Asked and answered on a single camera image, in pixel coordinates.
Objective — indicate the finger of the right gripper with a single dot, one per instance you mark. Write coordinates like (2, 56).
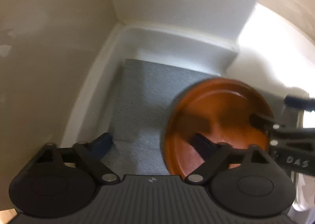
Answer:
(262, 122)
(306, 104)

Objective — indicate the grey dish mat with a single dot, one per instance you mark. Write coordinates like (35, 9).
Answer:
(148, 93)

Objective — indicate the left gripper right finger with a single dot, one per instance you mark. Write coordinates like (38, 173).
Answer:
(217, 156)

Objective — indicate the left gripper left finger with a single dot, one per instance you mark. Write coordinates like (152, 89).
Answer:
(91, 153)

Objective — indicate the brown round plate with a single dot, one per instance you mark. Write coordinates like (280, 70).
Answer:
(219, 109)

